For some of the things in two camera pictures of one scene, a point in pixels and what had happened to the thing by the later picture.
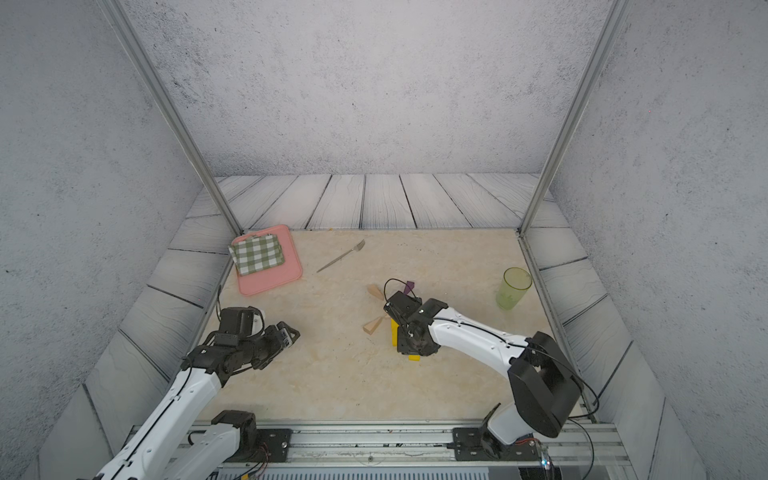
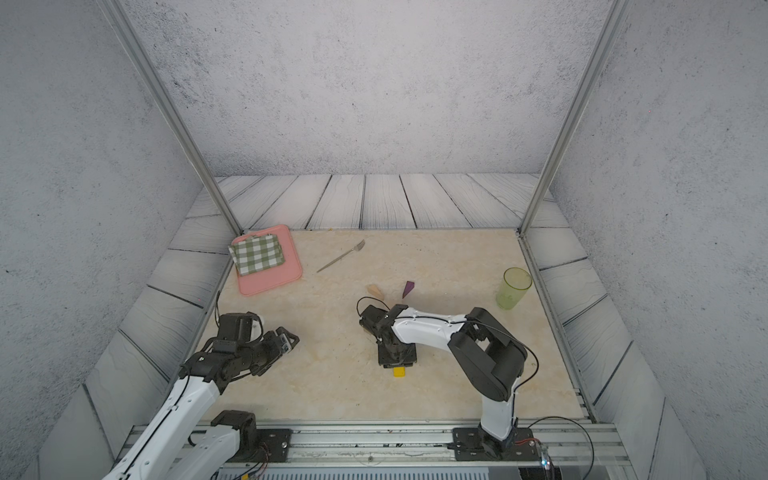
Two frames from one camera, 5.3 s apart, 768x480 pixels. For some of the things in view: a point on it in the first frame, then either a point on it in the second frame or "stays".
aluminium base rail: (596, 445) stays
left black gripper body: (261, 349) stays
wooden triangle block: (374, 289) stays
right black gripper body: (405, 344) to (396, 357)
